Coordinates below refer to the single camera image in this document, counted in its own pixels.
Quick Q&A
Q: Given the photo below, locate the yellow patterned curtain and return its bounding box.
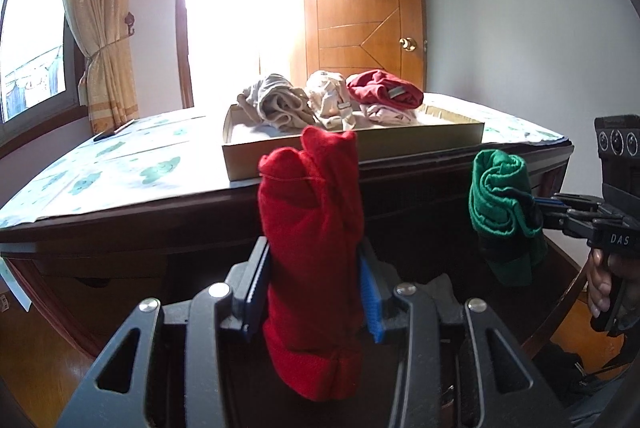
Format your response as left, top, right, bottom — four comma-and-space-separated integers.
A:
59, 0, 146, 136

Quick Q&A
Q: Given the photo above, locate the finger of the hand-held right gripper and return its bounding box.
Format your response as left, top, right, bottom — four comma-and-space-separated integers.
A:
512, 189, 608, 221
540, 208, 601, 239

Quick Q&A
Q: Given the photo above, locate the shallow cardboard box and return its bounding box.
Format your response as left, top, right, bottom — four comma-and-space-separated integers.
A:
221, 101, 486, 181

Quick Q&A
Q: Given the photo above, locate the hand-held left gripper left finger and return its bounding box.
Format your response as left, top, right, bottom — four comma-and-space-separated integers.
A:
55, 235, 273, 428

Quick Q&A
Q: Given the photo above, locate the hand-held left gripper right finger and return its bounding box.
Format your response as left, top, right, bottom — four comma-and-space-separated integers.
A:
357, 238, 566, 428

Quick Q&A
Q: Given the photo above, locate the large sliding window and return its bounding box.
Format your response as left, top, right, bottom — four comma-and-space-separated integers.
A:
0, 0, 83, 124

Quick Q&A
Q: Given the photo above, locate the cream white underwear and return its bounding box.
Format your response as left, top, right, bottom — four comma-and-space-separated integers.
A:
305, 70, 357, 130

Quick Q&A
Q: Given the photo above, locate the green underwear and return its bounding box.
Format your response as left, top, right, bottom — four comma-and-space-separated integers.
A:
467, 149, 549, 287

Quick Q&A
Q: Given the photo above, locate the person's right hand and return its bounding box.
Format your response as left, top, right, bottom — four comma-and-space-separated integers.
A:
586, 251, 624, 318

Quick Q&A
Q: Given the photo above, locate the grey beige underwear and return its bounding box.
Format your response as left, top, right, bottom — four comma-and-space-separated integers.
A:
236, 73, 312, 132

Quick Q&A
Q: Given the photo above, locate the red underwear grey waistband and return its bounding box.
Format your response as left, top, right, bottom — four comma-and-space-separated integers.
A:
346, 69, 425, 110

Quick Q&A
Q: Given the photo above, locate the red knit underwear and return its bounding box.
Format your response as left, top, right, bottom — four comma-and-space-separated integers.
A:
257, 125, 365, 403

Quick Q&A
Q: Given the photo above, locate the pale pink underwear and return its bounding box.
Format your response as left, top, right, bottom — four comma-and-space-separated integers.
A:
361, 102, 418, 125

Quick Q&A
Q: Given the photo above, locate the dark wooden dresser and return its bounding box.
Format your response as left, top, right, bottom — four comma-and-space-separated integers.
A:
0, 143, 576, 359

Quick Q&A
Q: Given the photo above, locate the wooden door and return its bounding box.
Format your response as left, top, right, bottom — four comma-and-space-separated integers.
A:
302, 0, 428, 94

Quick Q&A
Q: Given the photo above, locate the cloud print table cloth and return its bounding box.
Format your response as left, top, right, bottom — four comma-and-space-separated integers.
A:
0, 93, 568, 229

